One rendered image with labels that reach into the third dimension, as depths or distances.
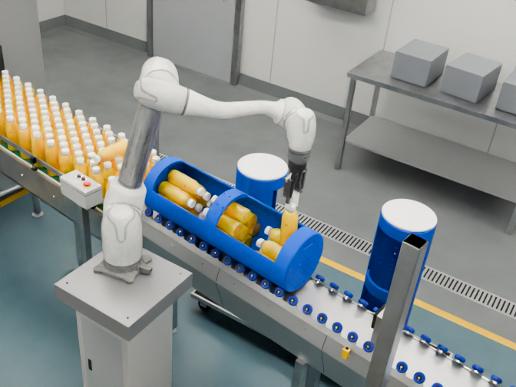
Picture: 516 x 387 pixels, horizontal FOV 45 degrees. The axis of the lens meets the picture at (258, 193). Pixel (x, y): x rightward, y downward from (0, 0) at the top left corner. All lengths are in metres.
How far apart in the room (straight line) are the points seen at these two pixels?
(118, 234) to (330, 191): 3.01
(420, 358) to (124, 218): 1.30
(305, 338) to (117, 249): 0.88
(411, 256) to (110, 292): 1.21
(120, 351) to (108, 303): 0.32
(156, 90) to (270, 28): 4.34
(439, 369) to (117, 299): 1.29
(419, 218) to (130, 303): 1.52
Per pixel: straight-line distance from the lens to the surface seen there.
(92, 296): 2.56
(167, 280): 2.61
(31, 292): 4.25
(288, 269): 2.61
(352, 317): 2.76
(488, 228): 5.30
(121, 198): 2.64
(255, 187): 3.37
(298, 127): 2.39
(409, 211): 3.29
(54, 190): 3.58
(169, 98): 2.26
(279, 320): 2.80
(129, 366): 2.81
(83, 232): 3.33
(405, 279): 1.98
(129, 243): 2.52
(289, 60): 6.50
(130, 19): 7.69
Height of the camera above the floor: 2.81
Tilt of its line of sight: 33 degrees down
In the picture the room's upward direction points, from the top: 6 degrees clockwise
